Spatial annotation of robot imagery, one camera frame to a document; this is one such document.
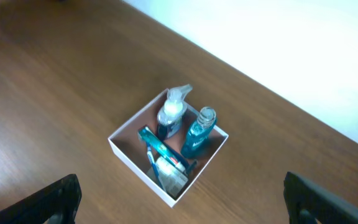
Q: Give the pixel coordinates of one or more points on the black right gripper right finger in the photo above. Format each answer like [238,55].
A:
[307,202]

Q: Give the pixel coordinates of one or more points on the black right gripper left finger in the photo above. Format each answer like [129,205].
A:
[56,203]

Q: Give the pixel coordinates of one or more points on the blue white toothbrush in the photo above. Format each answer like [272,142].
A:
[154,167]

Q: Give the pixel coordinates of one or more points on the Colgate toothpaste tube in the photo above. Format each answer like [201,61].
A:
[166,152]

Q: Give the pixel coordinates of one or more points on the green white soap box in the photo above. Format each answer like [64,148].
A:
[171,178]

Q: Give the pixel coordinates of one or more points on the teal mouthwash bottle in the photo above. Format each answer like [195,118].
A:
[198,133]

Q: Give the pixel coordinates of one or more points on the purple spray bottle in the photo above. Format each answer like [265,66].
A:
[170,115]

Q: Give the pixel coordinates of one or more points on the blue disposable razor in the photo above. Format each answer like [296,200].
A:
[185,161]

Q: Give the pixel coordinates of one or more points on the white cardboard box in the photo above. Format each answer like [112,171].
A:
[127,146]

